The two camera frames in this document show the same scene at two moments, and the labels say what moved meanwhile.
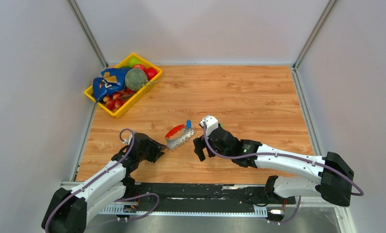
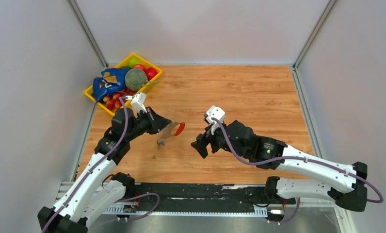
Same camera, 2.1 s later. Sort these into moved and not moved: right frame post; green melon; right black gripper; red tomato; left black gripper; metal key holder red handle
Moved: left black gripper; metal key holder red handle
Not moved: green melon; red tomato; right black gripper; right frame post
